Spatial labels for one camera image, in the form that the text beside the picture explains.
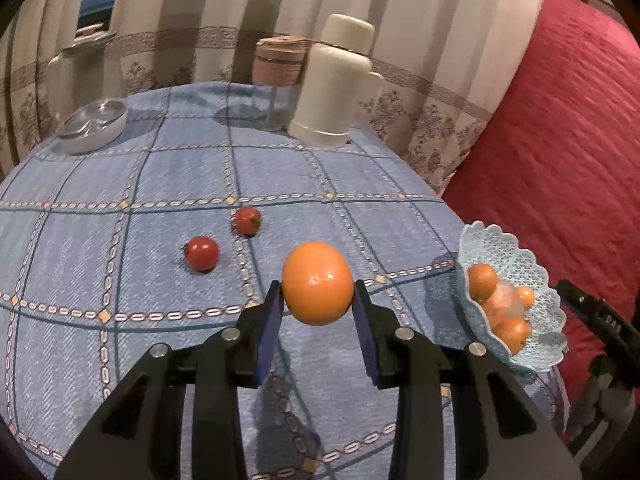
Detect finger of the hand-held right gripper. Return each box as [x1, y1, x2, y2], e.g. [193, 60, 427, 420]
[555, 279, 629, 349]
[565, 352, 638, 456]

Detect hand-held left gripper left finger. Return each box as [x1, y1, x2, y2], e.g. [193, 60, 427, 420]
[54, 280, 286, 480]

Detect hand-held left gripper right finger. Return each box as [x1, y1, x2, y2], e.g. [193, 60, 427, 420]
[352, 280, 583, 480]

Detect light blue lace basket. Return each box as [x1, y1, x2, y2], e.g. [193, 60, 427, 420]
[457, 221, 568, 372]

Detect red tomato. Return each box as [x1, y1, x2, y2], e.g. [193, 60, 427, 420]
[234, 206, 262, 237]
[185, 236, 220, 272]

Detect blue checked tablecloth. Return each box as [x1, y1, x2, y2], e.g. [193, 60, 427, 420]
[0, 80, 571, 480]

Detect red quilted sofa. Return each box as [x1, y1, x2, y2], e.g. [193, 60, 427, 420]
[442, 0, 640, 411]

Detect white thermos jug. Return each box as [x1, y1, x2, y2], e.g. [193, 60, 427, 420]
[288, 14, 383, 147]

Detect glass jar with pink band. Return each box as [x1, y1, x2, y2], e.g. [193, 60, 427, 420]
[251, 35, 312, 128]

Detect glass ashtray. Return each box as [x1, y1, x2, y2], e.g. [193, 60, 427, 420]
[55, 99, 128, 155]

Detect glass pitcher with lid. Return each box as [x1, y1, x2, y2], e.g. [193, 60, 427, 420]
[47, 30, 118, 121]

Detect beige striped curtain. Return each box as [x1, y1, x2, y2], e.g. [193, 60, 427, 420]
[0, 0, 591, 196]

